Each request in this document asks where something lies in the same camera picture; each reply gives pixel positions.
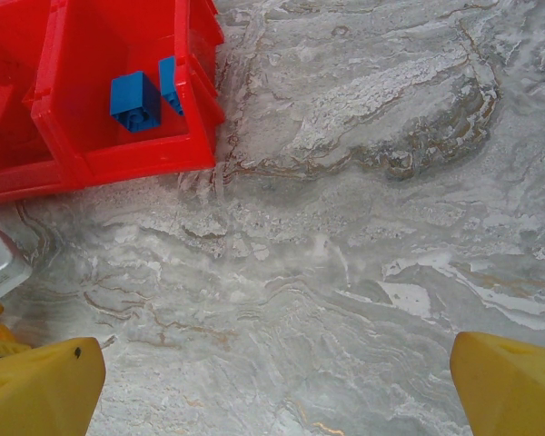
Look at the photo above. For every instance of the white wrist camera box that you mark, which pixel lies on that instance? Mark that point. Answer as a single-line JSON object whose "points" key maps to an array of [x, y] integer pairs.
{"points": [[0, 263]]}

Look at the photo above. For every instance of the blue lego brick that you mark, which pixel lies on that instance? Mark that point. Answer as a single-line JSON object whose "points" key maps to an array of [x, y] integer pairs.
{"points": [[134, 102], [170, 86]]}

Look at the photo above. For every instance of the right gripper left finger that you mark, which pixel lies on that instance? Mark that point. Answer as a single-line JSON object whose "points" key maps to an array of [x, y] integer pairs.
{"points": [[41, 390]]}

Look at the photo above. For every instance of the red plastic bin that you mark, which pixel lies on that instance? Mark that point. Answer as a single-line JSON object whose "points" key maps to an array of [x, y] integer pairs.
{"points": [[136, 159], [18, 179]]}

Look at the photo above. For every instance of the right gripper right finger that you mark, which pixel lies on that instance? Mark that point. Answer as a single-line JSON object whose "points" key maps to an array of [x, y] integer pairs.
{"points": [[513, 390]]}

